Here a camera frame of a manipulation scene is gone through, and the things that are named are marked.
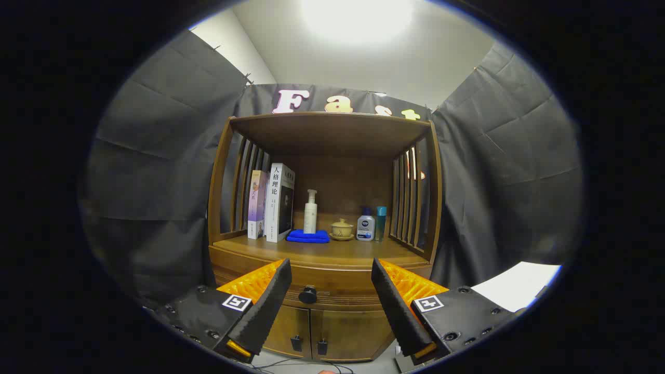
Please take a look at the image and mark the white pump bottle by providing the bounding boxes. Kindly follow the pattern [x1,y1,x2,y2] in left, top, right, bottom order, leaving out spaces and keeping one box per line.
[303,189,318,234]

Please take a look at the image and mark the white lotion bottle blue cap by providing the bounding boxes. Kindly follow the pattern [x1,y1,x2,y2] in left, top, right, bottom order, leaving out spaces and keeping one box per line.
[356,207,375,242]

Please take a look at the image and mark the wooden countertop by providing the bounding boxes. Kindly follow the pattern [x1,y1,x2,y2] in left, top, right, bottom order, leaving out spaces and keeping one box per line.
[212,233,432,269]

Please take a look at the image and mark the blue folded cloth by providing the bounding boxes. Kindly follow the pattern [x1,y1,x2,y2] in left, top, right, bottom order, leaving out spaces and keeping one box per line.
[286,229,330,244]

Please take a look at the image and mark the white flat board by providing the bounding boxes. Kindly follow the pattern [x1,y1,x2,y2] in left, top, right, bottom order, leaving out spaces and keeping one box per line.
[470,261,563,313]

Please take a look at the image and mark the wooden cabinet door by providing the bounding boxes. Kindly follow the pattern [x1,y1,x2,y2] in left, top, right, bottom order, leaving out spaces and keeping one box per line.
[311,306,396,363]
[262,304,313,359]

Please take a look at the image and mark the yellow lidded teacup with saucer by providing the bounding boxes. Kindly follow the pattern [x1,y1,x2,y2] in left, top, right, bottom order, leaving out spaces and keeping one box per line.
[329,218,355,242]

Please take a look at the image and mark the brown wooden cabinet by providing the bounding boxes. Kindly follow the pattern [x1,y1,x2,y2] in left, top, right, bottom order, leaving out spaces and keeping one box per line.
[208,111,443,363]

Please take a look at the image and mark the wooden drawer with black knob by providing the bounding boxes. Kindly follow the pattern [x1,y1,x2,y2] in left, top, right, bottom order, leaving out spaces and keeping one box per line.
[211,259,433,311]

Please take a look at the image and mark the thick white book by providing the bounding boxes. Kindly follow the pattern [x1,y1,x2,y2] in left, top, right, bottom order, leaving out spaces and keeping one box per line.
[265,163,296,243]

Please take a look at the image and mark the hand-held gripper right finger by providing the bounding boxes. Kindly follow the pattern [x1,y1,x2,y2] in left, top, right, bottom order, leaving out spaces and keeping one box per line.
[371,258,521,367]

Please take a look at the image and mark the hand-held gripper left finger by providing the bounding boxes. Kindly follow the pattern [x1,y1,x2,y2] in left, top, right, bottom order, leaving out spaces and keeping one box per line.
[155,258,293,364]

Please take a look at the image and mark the purple book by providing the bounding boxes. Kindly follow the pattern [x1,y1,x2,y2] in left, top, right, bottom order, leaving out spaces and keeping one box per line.
[247,170,269,240]

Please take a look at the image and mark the black floor cables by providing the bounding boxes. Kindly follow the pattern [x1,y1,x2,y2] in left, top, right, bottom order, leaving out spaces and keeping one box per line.
[249,357,359,374]

